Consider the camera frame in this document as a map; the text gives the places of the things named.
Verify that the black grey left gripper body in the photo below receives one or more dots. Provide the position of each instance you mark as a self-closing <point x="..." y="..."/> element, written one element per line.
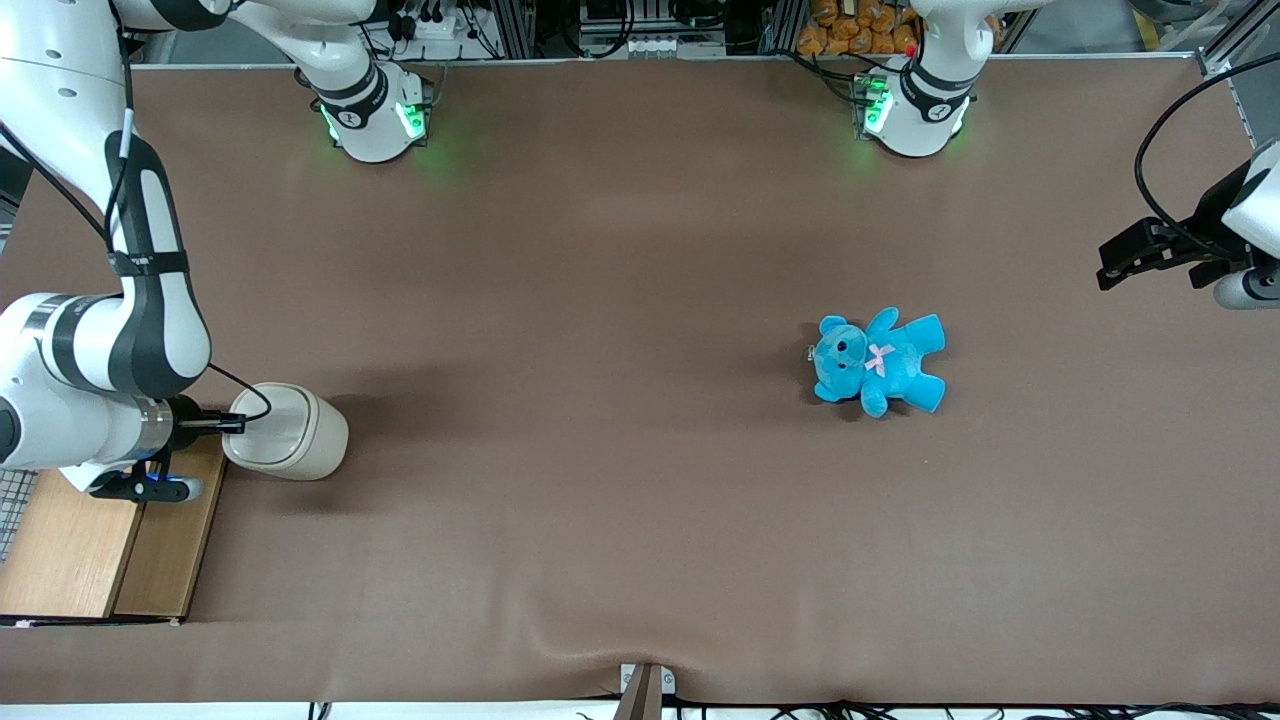
<point x="1207" y="218"/>

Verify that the aluminium frame post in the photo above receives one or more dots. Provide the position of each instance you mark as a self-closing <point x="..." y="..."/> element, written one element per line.
<point x="1235" y="40"/>

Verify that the brown table cloth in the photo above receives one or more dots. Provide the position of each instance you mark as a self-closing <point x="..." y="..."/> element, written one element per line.
<point x="600" y="400"/>

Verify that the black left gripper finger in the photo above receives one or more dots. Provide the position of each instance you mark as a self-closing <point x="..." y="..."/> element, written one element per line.
<point x="1210" y="275"/>
<point x="1130" y="250"/>

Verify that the cream oval trash can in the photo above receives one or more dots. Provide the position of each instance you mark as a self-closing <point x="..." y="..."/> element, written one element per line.
<point x="290" y="430"/>

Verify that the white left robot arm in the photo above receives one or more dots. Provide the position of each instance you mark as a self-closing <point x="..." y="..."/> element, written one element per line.
<point x="925" y="100"/>

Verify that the wooden block platform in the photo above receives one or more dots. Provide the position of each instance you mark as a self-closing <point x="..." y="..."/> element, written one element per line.
<point x="80" y="550"/>

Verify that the white power strip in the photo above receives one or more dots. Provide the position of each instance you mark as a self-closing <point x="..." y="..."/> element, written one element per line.
<point x="430" y="22"/>

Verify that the orange plush toy pile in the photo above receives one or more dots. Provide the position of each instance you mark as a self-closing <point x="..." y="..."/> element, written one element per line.
<point x="855" y="28"/>

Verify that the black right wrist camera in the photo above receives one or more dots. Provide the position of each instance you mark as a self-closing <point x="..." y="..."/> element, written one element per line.
<point x="187" y="420"/>

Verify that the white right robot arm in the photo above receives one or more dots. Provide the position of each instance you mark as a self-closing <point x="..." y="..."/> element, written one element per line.
<point x="150" y="320"/>

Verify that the metal table edge bracket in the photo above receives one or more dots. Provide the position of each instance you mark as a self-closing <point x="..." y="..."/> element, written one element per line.
<point x="645" y="690"/>

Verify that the blue teddy bear plush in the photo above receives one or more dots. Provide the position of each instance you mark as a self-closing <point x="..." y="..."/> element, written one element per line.
<point x="885" y="365"/>

